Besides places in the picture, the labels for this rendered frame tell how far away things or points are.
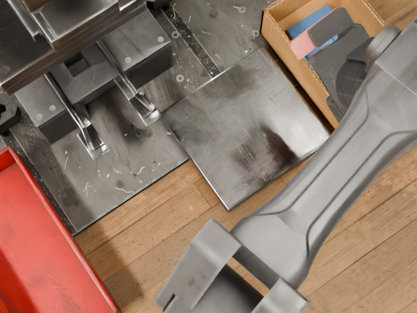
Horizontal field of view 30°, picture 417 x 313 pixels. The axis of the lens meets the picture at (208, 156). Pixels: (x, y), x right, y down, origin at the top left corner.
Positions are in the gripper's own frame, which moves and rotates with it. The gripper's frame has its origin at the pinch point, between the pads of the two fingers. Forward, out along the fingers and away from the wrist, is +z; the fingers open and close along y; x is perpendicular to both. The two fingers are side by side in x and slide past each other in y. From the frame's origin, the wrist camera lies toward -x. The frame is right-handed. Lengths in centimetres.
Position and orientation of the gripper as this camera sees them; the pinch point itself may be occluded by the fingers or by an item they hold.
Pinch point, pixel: (321, 74)
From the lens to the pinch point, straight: 88.5
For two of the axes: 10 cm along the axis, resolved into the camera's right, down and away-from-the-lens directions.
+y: -5.4, -7.7, -3.4
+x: -7.9, 6.0, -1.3
